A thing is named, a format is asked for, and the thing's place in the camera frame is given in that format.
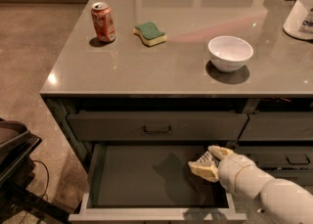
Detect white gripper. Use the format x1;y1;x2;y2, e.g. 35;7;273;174
188;145;274;200

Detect right top drawer front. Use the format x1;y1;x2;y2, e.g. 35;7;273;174
240;112;313;141

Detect white bowl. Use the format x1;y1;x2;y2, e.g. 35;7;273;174
207;35;254;72

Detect open middle drawer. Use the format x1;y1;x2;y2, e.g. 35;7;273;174
69;142;246;224

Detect black floor cable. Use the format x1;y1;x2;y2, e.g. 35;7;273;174
19;158;51;224

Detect orange soda can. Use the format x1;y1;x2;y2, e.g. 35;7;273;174
91;2;115;43

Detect green and yellow sponge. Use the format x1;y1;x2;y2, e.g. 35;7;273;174
133;22;167;47

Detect closed top drawer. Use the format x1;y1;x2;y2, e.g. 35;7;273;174
67;112;247;141

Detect right middle drawer front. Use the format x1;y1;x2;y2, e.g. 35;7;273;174
235;146;313;169

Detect black top drawer handle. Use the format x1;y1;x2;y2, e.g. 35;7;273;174
143;125;172;135

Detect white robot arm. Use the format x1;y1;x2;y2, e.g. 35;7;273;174
188;145;313;224

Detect white plastic tub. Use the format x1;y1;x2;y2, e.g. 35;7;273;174
283;0;313;40

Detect black rxbar chocolate wrapper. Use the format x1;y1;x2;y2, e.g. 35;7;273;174
197;151;216;167

